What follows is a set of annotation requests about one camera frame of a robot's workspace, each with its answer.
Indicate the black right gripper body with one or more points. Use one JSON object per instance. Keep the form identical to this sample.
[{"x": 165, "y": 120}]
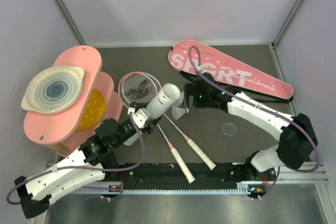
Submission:
[{"x": 201, "y": 100}]

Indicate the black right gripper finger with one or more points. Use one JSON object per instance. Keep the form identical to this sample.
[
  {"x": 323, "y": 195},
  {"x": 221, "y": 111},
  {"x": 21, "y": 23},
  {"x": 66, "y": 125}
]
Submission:
[
  {"x": 186, "y": 101},
  {"x": 189, "y": 88}
]

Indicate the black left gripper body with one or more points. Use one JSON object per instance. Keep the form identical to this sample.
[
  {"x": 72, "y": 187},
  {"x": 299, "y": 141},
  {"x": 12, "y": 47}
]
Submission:
[{"x": 128, "y": 130}]

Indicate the white shuttlecock tube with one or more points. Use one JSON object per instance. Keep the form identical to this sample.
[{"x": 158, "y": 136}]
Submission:
[{"x": 161, "y": 102}]

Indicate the white feather shuttlecock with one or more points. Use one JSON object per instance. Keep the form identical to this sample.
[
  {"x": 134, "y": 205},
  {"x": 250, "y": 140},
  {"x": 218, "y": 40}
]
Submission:
[
  {"x": 179, "y": 101},
  {"x": 177, "y": 112}
]

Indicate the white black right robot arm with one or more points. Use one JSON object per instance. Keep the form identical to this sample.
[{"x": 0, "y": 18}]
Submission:
[{"x": 294, "y": 134}]

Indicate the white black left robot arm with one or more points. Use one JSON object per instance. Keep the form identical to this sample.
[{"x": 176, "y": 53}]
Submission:
[{"x": 92, "y": 161}]

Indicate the pink white badminton racket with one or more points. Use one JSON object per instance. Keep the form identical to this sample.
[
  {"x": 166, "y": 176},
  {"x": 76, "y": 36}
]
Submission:
[
  {"x": 190, "y": 142},
  {"x": 139, "y": 87}
]

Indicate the pink racket cover bag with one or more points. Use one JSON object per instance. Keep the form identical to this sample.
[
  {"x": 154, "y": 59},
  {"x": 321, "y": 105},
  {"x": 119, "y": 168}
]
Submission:
[{"x": 227, "y": 69}]

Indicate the yellow plastic plate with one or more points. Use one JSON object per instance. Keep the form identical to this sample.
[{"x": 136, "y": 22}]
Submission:
[{"x": 93, "y": 112}]

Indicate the clear plastic tube lid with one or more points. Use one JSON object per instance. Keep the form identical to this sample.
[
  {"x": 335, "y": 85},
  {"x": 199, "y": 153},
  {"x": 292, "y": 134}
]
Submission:
[{"x": 229, "y": 129}]

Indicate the pink wooden shelf stand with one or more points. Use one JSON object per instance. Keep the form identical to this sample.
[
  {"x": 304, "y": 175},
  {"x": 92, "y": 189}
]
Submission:
[{"x": 57, "y": 131}]

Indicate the white blue ceramic dish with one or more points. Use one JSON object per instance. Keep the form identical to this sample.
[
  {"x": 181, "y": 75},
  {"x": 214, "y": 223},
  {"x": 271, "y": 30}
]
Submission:
[{"x": 54, "y": 90}]

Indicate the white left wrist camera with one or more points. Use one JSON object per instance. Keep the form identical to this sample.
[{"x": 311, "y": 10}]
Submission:
[{"x": 140, "y": 116}]

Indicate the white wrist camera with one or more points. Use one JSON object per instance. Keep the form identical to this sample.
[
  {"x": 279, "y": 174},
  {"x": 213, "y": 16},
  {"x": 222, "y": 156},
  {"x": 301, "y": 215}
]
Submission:
[
  {"x": 140, "y": 116},
  {"x": 203, "y": 71}
]

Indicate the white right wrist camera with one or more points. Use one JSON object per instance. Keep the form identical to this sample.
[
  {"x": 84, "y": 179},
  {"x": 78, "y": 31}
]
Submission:
[{"x": 203, "y": 71}]

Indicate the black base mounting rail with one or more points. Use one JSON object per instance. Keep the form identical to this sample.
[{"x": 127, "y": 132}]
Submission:
[{"x": 167, "y": 176}]

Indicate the aluminium frame rail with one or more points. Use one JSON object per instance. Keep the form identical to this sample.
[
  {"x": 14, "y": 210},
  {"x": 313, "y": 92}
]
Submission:
[{"x": 296, "y": 198}]

